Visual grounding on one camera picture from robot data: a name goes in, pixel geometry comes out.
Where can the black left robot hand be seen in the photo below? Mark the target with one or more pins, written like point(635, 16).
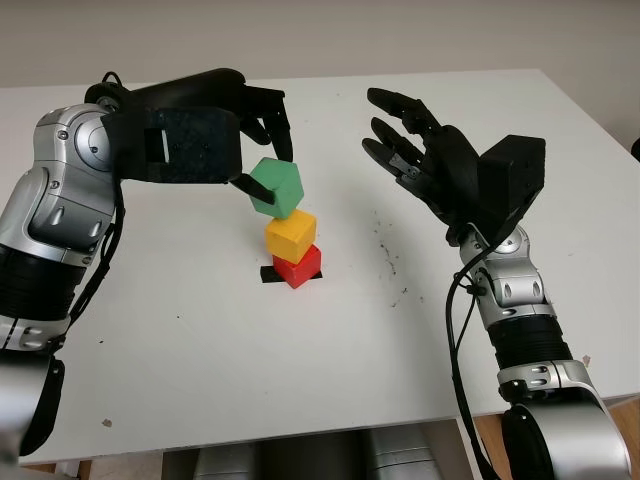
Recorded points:
point(200, 90)

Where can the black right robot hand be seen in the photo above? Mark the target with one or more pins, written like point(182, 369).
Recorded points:
point(450, 170)

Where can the green wooden block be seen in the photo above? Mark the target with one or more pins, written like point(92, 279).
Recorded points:
point(282, 187)

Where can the yellow wooden block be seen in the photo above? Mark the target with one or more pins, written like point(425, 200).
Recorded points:
point(290, 235)

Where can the red wooden block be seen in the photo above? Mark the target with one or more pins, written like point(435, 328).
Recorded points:
point(300, 267)

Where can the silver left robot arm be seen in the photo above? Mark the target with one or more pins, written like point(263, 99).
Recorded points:
point(60, 200)

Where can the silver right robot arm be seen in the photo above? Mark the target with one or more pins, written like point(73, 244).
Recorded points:
point(525, 310)

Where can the black object beside table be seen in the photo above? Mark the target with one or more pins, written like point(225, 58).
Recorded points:
point(636, 150)

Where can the black tape strip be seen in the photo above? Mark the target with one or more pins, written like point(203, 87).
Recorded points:
point(267, 275)

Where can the white table leg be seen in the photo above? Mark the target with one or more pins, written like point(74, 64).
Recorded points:
point(466, 450)
point(67, 471)

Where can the grey robot lower body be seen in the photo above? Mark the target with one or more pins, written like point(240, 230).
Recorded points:
point(310, 455)

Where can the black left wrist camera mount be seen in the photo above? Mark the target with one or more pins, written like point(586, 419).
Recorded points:
point(190, 145)

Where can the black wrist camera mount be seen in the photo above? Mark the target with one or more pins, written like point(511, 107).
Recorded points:
point(515, 185)
point(190, 145)

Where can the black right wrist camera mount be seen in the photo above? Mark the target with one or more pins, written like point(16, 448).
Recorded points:
point(515, 185)

